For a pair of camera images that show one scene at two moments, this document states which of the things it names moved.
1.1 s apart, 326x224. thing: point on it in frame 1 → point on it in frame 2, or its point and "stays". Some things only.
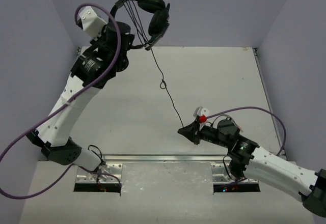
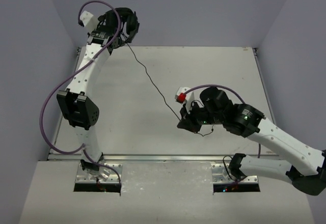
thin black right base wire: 226,168 stays
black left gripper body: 131,40 → 132,24
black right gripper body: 208,133 → 197,117
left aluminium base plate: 106,173 stays
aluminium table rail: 161,158 stays
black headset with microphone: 159,23 → 112,24
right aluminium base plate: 221,174 stays
